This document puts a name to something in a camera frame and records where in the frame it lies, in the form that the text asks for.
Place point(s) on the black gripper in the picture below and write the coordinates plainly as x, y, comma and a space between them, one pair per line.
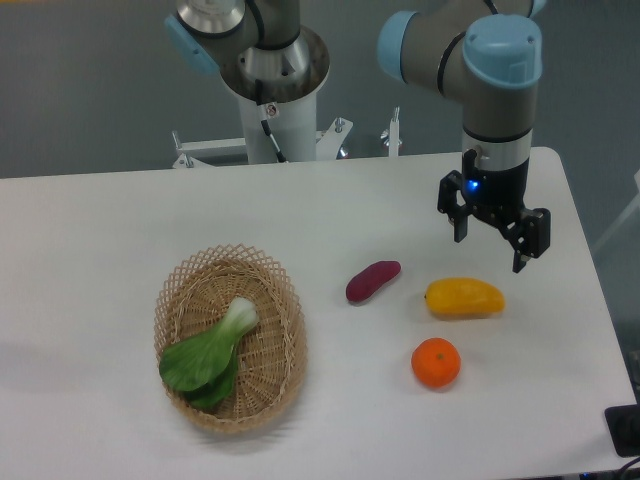
492, 184

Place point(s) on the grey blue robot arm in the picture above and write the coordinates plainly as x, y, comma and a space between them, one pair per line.
485, 55

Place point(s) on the woven wicker basket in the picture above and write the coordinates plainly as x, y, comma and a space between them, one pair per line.
271, 358

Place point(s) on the green bok choy vegetable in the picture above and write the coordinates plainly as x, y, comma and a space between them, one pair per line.
203, 367

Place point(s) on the yellow bell pepper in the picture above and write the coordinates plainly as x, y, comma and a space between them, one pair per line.
463, 297

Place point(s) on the purple sweet potato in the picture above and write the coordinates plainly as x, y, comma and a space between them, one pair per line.
367, 282

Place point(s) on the orange mandarin fruit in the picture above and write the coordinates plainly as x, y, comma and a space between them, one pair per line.
436, 363

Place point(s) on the black device at edge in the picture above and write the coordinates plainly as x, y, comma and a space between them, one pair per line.
623, 425

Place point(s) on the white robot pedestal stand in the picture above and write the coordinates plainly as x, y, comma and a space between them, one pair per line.
274, 133

